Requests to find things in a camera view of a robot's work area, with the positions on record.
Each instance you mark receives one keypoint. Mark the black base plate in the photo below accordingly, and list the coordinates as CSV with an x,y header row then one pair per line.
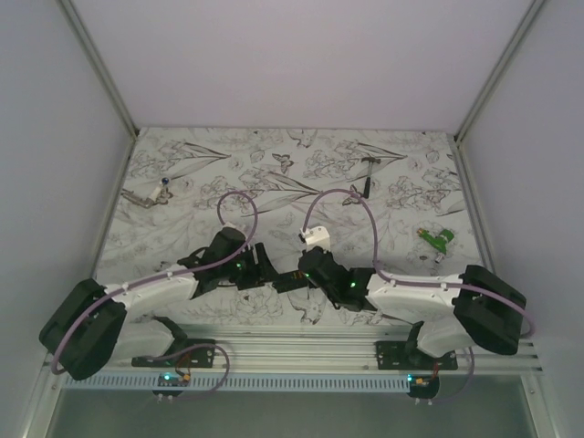
x,y
186,354
403,355

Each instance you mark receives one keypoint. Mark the small black hammer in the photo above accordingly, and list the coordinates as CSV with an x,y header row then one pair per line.
x,y
370,161

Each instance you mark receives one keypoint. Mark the metal clip with blue bead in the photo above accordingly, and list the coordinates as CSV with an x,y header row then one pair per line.
x,y
160,195

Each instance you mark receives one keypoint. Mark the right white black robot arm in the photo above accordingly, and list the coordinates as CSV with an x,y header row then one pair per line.
x,y
446,313

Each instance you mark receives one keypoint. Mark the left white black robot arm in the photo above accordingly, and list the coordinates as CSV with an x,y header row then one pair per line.
x,y
97,324

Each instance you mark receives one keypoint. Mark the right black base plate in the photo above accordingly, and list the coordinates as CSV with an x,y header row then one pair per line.
x,y
403,355

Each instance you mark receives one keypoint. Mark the floral patterned table mat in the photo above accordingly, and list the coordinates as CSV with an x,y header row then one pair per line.
x,y
274,180

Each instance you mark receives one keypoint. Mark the black fuse box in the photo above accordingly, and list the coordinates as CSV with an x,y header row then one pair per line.
x,y
290,281

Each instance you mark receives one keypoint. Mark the small circuit board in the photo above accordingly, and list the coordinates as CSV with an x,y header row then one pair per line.
x,y
422,381
173,380

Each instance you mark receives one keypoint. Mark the right small circuit board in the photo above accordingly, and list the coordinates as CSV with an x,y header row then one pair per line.
x,y
422,381

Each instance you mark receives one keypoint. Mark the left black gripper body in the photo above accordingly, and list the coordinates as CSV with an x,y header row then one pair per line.
x,y
244,270

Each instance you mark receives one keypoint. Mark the grey slotted cable duct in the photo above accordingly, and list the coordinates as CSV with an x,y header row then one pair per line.
x,y
240,381

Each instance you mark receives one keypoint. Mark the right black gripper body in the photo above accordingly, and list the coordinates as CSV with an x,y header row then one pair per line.
x,y
331,295

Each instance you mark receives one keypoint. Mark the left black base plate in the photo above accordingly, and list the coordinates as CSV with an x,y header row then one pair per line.
x,y
186,354

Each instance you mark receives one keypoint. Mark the left small circuit board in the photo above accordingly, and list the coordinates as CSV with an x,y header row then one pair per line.
x,y
173,380

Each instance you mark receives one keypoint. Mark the green plastic connector part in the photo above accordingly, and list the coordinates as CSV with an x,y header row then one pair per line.
x,y
438,242

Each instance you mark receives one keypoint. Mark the aluminium rail frame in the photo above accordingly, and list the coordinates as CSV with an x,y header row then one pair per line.
x,y
335,348

